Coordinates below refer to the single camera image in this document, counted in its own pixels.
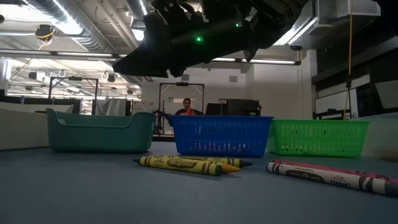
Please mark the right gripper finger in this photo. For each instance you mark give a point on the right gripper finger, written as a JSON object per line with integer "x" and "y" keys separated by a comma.
{"x": 178, "y": 72}
{"x": 149, "y": 60}

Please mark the green crayon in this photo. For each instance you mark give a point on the green crayon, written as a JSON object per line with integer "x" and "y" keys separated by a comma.
{"x": 233, "y": 162}
{"x": 177, "y": 164}

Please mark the grey crayon white wrapper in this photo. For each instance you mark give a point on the grey crayon white wrapper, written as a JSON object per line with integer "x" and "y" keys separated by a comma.
{"x": 311, "y": 174}

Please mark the pink crayon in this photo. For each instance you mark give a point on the pink crayon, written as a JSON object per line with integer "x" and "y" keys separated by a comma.
{"x": 342, "y": 171}

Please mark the white plastic bin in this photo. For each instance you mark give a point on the white plastic bin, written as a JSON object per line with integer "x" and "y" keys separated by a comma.
{"x": 21, "y": 130}

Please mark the black computer monitors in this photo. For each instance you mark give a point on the black computer monitors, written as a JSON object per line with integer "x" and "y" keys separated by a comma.
{"x": 239, "y": 108}

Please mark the person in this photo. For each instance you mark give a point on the person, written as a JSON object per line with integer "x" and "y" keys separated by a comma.
{"x": 186, "y": 104}

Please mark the grey cloth cover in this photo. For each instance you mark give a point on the grey cloth cover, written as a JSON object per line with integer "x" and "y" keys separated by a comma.
{"x": 112, "y": 107}

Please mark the whiteboard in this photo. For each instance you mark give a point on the whiteboard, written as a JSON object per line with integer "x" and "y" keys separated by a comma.
{"x": 335, "y": 101}

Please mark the yellow crayon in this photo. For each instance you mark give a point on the yellow crayon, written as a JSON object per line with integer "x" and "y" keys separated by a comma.
{"x": 231, "y": 169}

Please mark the green slotted plastic basket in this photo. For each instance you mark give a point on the green slotted plastic basket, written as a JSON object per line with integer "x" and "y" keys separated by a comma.
{"x": 320, "y": 122}

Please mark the blue slotted plastic basket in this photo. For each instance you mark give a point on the blue slotted plastic basket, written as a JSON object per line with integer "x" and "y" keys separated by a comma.
{"x": 217, "y": 118}

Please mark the teal plastic bin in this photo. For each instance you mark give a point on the teal plastic bin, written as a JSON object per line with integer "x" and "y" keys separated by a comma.
{"x": 99, "y": 140}

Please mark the clear plastic bin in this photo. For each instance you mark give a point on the clear plastic bin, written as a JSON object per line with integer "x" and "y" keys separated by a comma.
{"x": 382, "y": 137}

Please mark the black metal frame stand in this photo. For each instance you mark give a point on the black metal frame stand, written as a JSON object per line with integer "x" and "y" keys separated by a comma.
{"x": 182, "y": 83}
{"x": 74, "y": 78}

